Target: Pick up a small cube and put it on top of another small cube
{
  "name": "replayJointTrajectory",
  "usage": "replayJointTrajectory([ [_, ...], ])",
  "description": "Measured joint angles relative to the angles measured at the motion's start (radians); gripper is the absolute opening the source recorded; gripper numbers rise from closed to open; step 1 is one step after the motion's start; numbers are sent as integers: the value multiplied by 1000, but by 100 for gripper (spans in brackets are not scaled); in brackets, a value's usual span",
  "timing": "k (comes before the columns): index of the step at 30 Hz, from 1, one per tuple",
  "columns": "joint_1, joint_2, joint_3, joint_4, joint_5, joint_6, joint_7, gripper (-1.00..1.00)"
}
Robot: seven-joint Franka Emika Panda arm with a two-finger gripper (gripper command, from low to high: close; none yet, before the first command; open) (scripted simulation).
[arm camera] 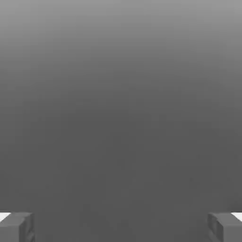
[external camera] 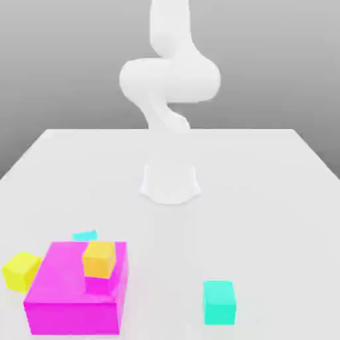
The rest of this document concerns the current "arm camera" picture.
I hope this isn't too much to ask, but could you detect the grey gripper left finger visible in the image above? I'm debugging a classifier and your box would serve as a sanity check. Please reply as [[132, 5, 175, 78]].
[[0, 212, 36, 242]]

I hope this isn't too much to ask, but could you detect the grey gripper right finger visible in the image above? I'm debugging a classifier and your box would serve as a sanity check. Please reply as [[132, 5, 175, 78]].
[[207, 212, 242, 242]]

